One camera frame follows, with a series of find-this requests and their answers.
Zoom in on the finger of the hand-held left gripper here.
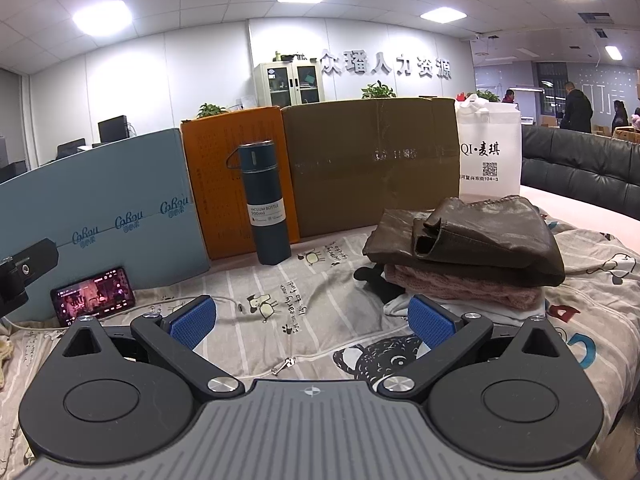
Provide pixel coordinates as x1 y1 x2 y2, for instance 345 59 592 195
0 238 60 317

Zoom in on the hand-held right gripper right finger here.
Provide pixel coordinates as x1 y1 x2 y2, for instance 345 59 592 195
376 295 573 403

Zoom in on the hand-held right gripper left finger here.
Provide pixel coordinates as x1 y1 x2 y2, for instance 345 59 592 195
61 295 247 405

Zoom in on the brown leather jacket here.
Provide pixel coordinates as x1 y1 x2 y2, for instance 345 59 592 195
362 196 566 288

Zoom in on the pink knitted sweater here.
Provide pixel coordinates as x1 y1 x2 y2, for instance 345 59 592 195
384 262 545 311

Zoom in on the black garment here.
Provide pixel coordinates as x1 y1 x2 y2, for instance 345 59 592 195
354 266 398 306

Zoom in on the black smartphone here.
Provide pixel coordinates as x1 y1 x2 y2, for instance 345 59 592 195
50 266 137 327

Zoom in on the cream knitted cloth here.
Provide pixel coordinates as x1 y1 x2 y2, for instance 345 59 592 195
0 335 16 391

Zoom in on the black computer monitor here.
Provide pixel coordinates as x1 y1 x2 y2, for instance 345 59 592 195
56 140 87 161
97 116 130 143

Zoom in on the printed cartoon bedsheet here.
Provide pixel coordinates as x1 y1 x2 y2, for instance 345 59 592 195
0 215 640 461

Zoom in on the dark blue vacuum bottle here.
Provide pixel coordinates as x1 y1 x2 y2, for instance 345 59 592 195
226 140 292 266

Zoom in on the orange cardboard box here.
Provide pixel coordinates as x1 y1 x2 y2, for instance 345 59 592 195
180 106 301 261

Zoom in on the brown cardboard box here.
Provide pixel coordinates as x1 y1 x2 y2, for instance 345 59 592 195
281 97 462 240

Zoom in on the white shopping bag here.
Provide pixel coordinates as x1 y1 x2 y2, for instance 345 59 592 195
454 92 523 201

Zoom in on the black leather sofa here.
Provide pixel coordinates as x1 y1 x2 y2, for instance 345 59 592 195
520 125 640 221

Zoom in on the white glass-door cabinet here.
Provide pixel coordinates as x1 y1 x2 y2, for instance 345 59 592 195
252 62 326 108

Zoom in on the grey wall lettering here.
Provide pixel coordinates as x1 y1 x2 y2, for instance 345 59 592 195
320 50 453 81

